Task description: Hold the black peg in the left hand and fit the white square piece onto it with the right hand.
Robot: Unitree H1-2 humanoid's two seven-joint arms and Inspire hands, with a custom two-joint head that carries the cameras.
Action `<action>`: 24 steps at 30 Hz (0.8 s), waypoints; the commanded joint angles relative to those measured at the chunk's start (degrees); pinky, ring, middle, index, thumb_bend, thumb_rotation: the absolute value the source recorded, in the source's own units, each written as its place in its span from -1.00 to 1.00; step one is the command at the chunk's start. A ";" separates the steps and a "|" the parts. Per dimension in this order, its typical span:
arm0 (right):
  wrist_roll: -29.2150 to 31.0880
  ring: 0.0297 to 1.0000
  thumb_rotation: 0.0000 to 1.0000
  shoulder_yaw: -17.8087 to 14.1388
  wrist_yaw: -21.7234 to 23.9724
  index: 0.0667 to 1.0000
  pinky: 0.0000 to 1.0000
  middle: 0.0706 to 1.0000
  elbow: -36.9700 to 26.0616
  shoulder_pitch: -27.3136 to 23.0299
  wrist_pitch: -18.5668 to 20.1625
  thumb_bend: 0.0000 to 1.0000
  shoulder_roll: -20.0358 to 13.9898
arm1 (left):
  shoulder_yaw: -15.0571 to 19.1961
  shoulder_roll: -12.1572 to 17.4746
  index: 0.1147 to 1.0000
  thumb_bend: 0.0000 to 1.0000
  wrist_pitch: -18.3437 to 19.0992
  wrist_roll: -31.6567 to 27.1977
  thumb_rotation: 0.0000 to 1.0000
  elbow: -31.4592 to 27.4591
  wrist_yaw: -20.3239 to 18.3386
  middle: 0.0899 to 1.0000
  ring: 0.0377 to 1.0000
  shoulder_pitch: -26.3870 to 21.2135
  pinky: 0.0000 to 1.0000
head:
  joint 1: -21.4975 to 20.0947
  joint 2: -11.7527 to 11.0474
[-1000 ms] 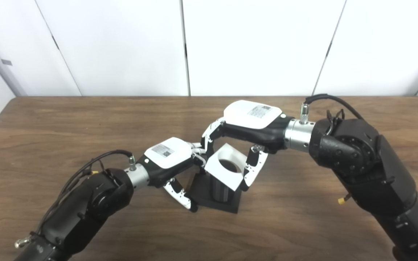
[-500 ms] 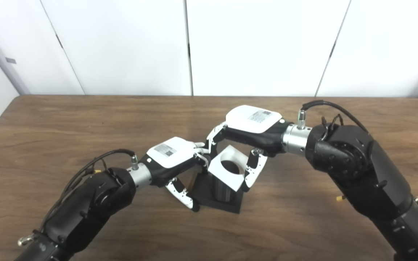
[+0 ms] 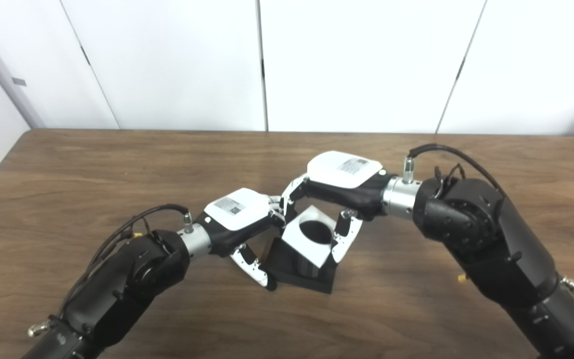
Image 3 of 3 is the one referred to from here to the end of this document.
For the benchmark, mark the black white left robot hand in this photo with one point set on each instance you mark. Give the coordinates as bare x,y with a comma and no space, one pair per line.
237,209

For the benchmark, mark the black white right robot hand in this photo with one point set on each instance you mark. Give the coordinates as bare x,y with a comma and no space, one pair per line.
342,172

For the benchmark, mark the white square piece with hole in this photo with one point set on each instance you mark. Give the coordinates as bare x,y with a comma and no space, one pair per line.
294,243

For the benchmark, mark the black peg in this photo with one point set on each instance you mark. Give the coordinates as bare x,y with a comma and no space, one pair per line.
282,262

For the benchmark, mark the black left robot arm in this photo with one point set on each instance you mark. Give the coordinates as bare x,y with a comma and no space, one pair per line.
127,284

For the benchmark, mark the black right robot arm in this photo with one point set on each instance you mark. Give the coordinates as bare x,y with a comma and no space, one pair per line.
481,234

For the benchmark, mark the small grey wall tag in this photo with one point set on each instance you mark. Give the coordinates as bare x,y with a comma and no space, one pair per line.
19,82

